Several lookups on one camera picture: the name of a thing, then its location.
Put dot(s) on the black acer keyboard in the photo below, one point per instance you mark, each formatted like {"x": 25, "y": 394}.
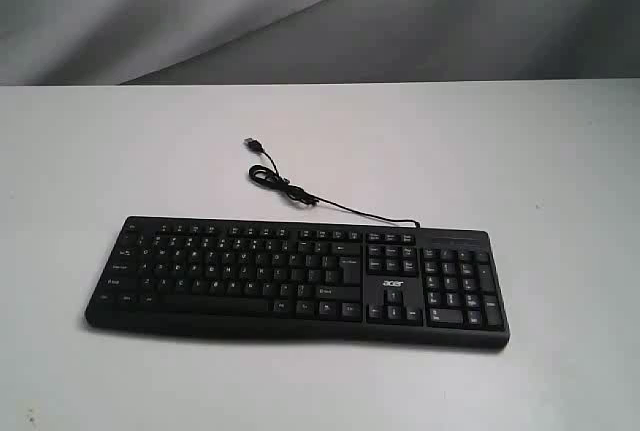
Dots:
{"x": 281, "y": 280}

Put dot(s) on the grey backdrop cloth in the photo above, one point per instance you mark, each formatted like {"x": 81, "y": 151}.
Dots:
{"x": 189, "y": 42}

